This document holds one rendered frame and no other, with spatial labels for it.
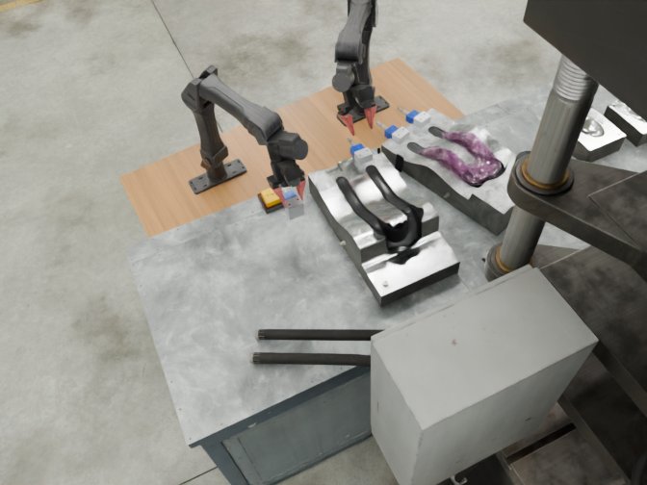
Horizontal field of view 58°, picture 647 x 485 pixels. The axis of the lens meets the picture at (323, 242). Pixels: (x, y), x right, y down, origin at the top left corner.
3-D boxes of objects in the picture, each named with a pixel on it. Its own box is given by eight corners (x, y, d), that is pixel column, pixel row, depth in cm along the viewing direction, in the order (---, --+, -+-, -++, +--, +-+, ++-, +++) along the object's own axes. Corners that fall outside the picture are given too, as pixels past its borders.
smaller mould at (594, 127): (545, 130, 205) (550, 114, 199) (580, 115, 208) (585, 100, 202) (583, 165, 194) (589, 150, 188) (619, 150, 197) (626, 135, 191)
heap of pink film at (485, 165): (413, 155, 194) (414, 138, 187) (448, 129, 200) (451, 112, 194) (475, 196, 181) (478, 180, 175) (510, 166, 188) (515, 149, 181)
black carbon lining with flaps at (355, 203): (332, 184, 187) (330, 163, 179) (376, 166, 190) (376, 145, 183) (384, 262, 167) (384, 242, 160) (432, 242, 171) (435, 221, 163)
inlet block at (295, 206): (272, 191, 182) (271, 179, 177) (287, 185, 183) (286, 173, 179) (290, 220, 175) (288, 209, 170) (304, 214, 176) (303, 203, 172)
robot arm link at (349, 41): (361, 47, 165) (378, -14, 182) (330, 44, 167) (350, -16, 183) (362, 81, 175) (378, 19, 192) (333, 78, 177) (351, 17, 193)
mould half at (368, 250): (309, 191, 195) (306, 164, 184) (377, 165, 200) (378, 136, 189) (380, 307, 167) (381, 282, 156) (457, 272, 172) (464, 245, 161)
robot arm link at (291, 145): (315, 147, 162) (297, 111, 155) (296, 166, 158) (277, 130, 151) (287, 145, 170) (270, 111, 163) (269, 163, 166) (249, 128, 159)
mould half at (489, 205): (380, 156, 203) (381, 132, 194) (430, 119, 212) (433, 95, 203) (497, 236, 179) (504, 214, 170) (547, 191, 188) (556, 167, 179)
